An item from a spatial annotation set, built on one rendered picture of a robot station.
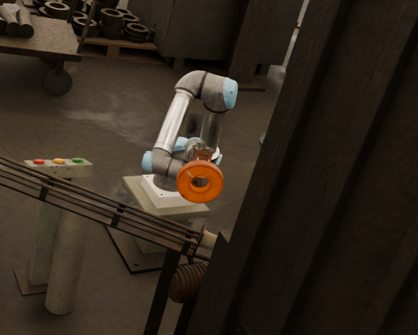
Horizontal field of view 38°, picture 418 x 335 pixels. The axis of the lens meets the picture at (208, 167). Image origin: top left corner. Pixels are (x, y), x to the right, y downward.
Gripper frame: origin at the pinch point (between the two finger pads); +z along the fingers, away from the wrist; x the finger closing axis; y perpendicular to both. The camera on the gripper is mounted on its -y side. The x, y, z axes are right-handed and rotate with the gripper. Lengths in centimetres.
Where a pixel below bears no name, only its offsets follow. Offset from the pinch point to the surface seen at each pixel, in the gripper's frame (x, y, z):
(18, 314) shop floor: -54, -78, -31
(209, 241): 6.3, -18.8, 8.4
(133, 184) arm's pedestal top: -18, -33, -85
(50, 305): -43, -74, -34
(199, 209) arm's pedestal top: 14, -36, -75
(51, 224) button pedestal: -49, -42, -40
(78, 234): -37, -37, -24
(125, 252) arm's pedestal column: -16, -64, -77
